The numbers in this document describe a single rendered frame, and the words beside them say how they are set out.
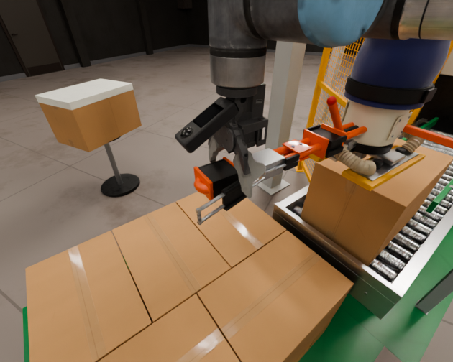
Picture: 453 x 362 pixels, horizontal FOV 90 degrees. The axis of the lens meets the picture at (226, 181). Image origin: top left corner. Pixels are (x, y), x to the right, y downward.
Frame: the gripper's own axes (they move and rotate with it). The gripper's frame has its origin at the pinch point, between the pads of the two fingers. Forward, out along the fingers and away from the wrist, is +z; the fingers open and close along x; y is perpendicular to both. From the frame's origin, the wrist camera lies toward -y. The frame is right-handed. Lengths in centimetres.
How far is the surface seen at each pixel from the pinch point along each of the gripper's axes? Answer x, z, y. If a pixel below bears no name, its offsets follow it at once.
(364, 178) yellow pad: -9.2, 11.0, 44.1
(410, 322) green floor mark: -45, 124, 106
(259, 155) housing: 2.7, -1.5, 11.5
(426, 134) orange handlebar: -13, 0, 62
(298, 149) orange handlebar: 0.1, -1.4, 22.0
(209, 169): 3.0, -2.3, -2.5
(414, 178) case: -11, 29, 91
